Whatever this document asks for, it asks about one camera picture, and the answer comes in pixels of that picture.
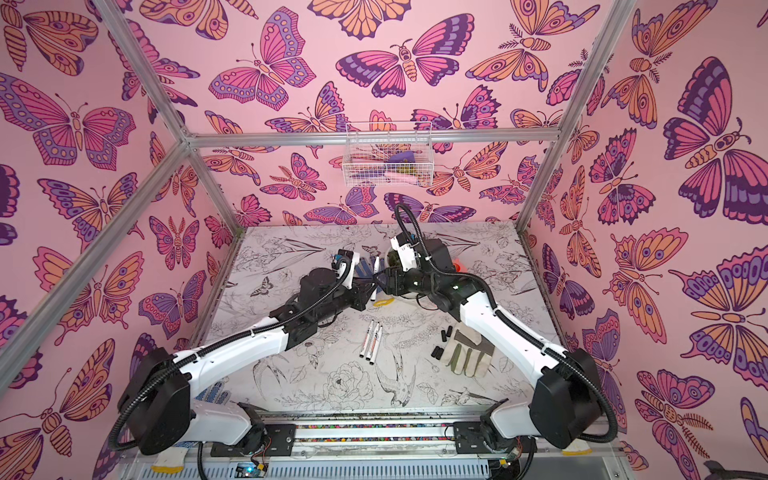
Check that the aluminium frame horizontal bar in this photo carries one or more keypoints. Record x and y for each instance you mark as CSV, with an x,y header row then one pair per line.
x,y
404,136

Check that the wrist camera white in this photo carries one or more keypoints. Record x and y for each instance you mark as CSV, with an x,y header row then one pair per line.
x,y
345,261
404,252

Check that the aluminium frame post right rear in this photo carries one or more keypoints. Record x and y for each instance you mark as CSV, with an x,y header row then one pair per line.
x,y
602,49

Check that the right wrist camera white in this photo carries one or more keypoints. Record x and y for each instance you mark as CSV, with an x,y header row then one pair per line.
x,y
404,252

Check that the blue dotted knit glove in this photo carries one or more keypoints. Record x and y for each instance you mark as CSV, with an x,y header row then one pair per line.
x,y
364,269

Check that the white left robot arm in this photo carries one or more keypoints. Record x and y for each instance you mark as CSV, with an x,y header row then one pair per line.
x,y
159,408

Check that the white wire wall basket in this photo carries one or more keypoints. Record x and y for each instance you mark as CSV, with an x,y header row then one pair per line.
x,y
381,164

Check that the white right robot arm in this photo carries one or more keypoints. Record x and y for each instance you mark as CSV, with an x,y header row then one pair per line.
x,y
568,402

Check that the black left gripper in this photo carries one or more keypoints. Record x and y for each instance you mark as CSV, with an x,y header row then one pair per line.
x,y
356,292

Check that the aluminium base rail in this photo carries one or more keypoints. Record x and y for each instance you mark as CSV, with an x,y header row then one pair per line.
x,y
442,447

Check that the aluminium frame post left rear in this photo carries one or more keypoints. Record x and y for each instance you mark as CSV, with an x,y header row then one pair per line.
x,y
121,31

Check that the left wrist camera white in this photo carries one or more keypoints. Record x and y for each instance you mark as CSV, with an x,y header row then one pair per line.
x,y
345,261

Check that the blue dotted glove at base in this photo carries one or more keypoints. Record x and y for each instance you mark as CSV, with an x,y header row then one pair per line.
x,y
215,394

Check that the beige leather work glove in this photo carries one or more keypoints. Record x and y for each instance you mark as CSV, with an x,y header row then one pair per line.
x,y
467,352

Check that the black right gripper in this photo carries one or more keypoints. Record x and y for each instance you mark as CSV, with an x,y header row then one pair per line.
x,y
391,281

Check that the aluminium frame post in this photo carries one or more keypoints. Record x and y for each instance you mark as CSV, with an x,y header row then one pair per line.
x,y
602,49
121,31

